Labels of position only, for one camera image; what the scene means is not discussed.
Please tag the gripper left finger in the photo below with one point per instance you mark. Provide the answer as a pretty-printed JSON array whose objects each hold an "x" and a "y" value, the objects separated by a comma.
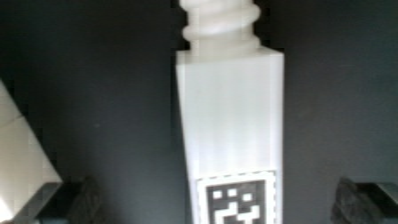
[{"x": 64, "y": 204}]

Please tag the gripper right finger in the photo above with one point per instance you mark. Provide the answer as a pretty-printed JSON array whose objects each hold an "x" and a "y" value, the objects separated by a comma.
[{"x": 364, "y": 203}]

